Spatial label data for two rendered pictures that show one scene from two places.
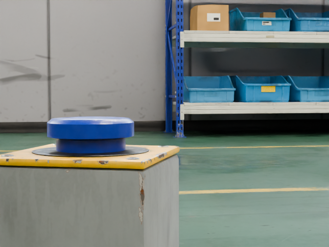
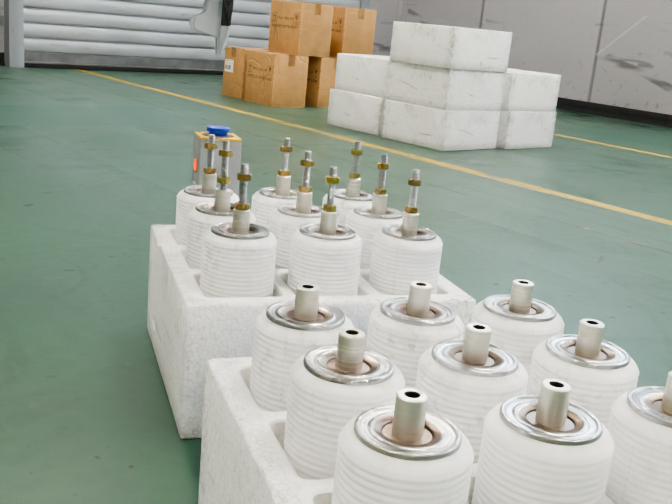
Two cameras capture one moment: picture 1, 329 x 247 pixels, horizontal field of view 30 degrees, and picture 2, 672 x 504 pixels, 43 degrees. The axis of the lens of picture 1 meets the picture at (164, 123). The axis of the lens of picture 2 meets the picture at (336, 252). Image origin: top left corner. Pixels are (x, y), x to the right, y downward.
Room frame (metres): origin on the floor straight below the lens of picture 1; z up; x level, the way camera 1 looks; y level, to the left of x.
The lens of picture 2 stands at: (-0.31, -1.31, 0.53)
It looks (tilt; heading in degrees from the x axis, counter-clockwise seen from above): 15 degrees down; 58
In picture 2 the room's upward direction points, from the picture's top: 6 degrees clockwise
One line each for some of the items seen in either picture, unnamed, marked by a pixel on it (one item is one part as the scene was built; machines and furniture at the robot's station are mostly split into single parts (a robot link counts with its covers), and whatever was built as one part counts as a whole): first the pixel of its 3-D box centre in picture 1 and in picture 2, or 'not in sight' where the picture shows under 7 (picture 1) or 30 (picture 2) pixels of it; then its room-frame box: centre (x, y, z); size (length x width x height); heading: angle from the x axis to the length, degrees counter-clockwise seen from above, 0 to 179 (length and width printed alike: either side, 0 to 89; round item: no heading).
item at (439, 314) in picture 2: not in sight; (417, 312); (0.19, -0.68, 0.25); 0.08 x 0.08 x 0.01
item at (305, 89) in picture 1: (310, 88); not in sight; (4.98, -1.18, 0.36); 0.50 x 0.38 x 0.21; 9
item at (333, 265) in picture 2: not in sight; (321, 297); (0.27, -0.38, 0.16); 0.10 x 0.10 x 0.18
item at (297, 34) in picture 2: not in sight; (300, 28); (2.20, 3.27, 0.45); 0.30 x 0.24 x 0.30; 100
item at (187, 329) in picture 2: not in sight; (294, 315); (0.29, -0.27, 0.09); 0.39 x 0.39 x 0.18; 77
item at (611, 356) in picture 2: not in sight; (586, 352); (0.29, -0.82, 0.25); 0.08 x 0.08 x 0.01
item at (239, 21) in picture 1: (258, 21); not in sight; (4.94, -0.75, 0.89); 0.50 x 0.38 x 0.21; 9
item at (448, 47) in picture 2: not in sight; (450, 46); (2.24, 1.88, 0.45); 0.39 x 0.39 x 0.18; 9
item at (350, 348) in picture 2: not in sight; (350, 351); (0.06, -0.77, 0.26); 0.02 x 0.02 x 0.03
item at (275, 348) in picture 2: not in sight; (297, 403); (0.08, -0.66, 0.16); 0.10 x 0.10 x 0.18
